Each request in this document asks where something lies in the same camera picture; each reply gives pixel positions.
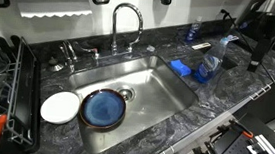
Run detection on blue sponge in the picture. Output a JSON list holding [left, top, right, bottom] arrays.
[[168, 58, 193, 79]]

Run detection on chrome gooseneck tap spout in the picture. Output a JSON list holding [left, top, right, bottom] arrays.
[[108, 2, 147, 59]]

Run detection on black power cable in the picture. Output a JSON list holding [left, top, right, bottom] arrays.
[[211, 8, 275, 112]]

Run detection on black perforated plate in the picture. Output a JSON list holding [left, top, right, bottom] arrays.
[[219, 128, 258, 154]]

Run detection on white flat bars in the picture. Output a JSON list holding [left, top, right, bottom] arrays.
[[245, 133, 275, 154]]

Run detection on chrome lever handle red mark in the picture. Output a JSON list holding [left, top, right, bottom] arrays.
[[71, 40, 102, 62]]

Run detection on chrome lever handle blue mark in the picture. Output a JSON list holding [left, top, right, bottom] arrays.
[[127, 35, 143, 55]]

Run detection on small blue soap bottle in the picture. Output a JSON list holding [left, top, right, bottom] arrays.
[[185, 14, 204, 44]]

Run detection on small chrome side faucet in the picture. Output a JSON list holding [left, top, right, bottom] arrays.
[[57, 39, 80, 75]]

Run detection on large blue dish soap bottle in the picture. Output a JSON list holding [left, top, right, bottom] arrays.
[[192, 34, 230, 87]]

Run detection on small clear plastic piece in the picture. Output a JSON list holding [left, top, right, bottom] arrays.
[[146, 44, 156, 53]]

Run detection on blue glazed plate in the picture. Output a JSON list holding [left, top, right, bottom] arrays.
[[77, 85, 129, 132]]

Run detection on chrome tap base bar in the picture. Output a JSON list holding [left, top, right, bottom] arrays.
[[96, 46, 135, 64]]

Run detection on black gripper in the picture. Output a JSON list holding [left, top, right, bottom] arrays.
[[246, 33, 275, 75]]

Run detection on stainless steel sink basin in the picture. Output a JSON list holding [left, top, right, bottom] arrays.
[[61, 47, 203, 154]]

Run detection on black rectangular pad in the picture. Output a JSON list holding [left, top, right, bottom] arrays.
[[219, 55, 240, 72]]

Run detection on wire dish rack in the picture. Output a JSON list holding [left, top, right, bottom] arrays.
[[0, 34, 44, 147]]

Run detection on small white tag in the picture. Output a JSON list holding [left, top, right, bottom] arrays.
[[227, 34, 242, 43]]

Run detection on black dish rack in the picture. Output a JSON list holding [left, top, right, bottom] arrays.
[[0, 34, 50, 154]]

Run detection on white flat strip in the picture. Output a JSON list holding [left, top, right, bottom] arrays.
[[191, 41, 213, 52]]

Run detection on round chrome counter cap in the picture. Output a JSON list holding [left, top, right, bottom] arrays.
[[47, 56, 65, 73]]

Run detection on white bowl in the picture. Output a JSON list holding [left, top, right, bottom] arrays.
[[38, 89, 82, 127]]

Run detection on round metal sink drain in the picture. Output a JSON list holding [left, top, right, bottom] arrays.
[[116, 84, 138, 103]]

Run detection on white paper towel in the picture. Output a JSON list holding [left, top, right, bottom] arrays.
[[16, 0, 95, 25]]

